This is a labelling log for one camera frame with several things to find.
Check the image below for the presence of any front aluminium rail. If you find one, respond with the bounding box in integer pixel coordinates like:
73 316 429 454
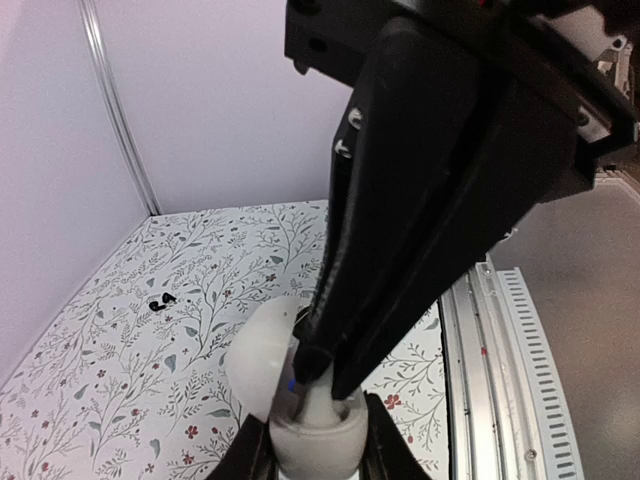
439 179 640 480

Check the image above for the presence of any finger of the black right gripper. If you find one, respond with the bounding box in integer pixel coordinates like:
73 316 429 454
293 104 367 385
331 23 575 399

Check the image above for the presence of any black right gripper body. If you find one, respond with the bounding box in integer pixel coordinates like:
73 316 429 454
284 1 639 202

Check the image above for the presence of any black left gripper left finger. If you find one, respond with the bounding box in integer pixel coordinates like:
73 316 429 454
206 415 275 480

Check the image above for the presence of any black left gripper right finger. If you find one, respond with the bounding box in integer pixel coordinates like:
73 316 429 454
360 393 430 480

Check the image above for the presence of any white earbud charging case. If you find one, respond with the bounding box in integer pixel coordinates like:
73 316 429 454
226 296 368 479

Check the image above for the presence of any floral patterned table mat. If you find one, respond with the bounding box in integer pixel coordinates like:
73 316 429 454
0 199 449 480

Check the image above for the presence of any left aluminium frame post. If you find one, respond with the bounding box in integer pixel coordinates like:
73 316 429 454
77 0 162 216

